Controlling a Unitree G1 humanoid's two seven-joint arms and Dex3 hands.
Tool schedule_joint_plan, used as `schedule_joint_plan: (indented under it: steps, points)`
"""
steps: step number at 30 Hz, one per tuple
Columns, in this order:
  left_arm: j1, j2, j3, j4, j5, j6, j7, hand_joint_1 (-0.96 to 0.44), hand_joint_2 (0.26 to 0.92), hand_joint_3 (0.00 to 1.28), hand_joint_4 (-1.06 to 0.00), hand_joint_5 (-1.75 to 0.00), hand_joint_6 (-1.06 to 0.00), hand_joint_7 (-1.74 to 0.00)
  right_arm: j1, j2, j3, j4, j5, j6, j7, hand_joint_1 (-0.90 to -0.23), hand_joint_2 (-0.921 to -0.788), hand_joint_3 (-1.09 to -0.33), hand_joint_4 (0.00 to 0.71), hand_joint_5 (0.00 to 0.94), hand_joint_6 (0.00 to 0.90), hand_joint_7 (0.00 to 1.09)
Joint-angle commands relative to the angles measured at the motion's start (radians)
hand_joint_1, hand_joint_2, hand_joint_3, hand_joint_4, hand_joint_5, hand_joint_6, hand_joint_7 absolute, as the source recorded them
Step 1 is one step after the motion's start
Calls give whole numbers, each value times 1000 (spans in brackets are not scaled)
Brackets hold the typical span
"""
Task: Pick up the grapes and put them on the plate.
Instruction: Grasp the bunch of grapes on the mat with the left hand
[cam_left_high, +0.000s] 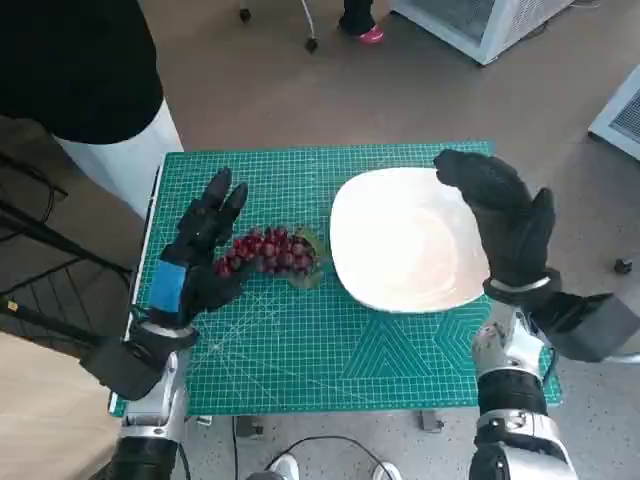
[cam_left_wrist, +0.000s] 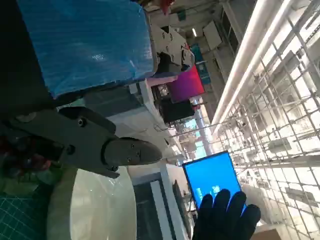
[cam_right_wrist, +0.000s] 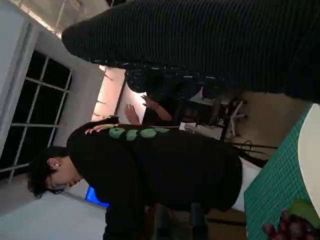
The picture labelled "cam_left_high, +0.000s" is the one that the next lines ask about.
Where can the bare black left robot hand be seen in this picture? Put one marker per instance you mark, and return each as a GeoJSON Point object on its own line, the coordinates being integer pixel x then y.
{"type": "Point", "coordinates": [205, 290]}

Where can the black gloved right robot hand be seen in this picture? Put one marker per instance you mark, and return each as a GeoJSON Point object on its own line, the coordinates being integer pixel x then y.
{"type": "Point", "coordinates": [505, 220]}

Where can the red toy grape bunch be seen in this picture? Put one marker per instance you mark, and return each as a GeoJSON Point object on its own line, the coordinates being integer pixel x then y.
{"type": "Point", "coordinates": [272, 252]}

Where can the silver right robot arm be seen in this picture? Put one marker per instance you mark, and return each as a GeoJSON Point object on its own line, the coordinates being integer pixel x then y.
{"type": "Point", "coordinates": [510, 400]}

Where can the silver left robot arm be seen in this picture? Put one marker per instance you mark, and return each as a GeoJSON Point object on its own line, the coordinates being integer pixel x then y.
{"type": "Point", "coordinates": [150, 415]}

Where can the white square plate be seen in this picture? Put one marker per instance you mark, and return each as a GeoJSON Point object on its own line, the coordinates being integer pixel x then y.
{"type": "Point", "coordinates": [400, 240]}

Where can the green cutting mat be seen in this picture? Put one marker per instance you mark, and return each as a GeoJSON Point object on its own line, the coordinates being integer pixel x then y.
{"type": "Point", "coordinates": [310, 350]}

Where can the black caster wheel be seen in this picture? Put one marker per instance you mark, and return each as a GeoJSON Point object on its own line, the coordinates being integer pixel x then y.
{"type": "Point", "coordinates": [622, 266]}

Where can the white mesh cabinet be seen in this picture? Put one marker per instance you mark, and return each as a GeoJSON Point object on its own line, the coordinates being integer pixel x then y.
{"type": "Point", "coordinates": [480, 25]}
{"type": "Point", "coordinates": [620, 120]}

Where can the black metal stand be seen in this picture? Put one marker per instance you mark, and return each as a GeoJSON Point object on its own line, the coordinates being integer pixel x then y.
{"type": "Point", "coordinates": [45, 235]}

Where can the white rounded foot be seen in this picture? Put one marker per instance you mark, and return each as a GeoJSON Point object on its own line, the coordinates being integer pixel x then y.
{"type": "Point", "coordinates": [286, 467]}
{"type": "Point", "coordinates": [387, 471]}

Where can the standing person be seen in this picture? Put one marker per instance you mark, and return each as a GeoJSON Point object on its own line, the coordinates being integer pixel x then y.
{"type": "Point", "coordinates": [75, 65]}

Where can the office chair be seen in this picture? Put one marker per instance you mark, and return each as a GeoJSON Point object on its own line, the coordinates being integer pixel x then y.
{"type": "Point", "coordinates": [311, 30]}

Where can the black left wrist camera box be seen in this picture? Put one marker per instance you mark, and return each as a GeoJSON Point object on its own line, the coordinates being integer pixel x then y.
{"type": "Point", "coordinates": [125, 367]}

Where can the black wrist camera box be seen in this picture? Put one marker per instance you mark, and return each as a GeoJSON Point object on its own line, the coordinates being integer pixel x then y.
{"type": "Point", "coordinates": [585, 330]}
{"type": "Point", "coordinates": [125, 367]}

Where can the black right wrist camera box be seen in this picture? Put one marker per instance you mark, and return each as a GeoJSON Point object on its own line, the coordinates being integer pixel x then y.
{"type": "Point", "coordinates": [585, 330]}

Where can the grey table bracket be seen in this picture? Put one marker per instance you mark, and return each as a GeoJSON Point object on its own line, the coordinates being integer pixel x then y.
{"type": "Point", "coordinates": [249, 428]}
{"type": "Point", "coordinates": [431, 421]}

